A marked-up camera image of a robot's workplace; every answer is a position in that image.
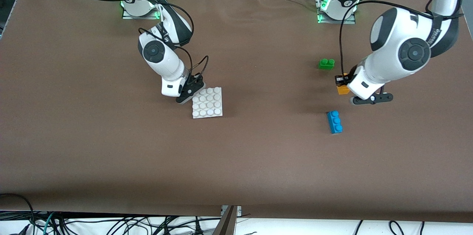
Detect yellow toy block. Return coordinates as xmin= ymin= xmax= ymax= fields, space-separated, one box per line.
xmin=337 ymin=73 xmax=351 ymax=95

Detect white studded base plate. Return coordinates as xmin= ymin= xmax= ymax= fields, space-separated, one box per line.
xmin=192 ymin=87 xmax=223 ymax=119

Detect blue toy block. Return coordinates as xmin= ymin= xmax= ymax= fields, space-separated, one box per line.
xmin=327 ymin=110 xmax=343 ymax=134

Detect brown table cover sheet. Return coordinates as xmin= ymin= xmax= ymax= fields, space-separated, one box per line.
xmin=0 ymin=0 xmax=473 ymax=224

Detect dark slanted beam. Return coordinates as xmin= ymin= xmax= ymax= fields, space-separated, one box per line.
xmin=211 ymin=205 xmax=237 ymax=235

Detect small metal bracket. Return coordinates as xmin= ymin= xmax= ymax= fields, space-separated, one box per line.
xmin=221 ymin=205 xmax=242 ymax=218

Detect teal cable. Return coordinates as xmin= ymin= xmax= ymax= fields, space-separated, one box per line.
xmin=41 ymin=212 xmax=56 ymax=235

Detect black looped cable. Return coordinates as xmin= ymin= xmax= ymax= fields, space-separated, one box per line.
xmin=0 ymin=193 xmax=35 ymax=235

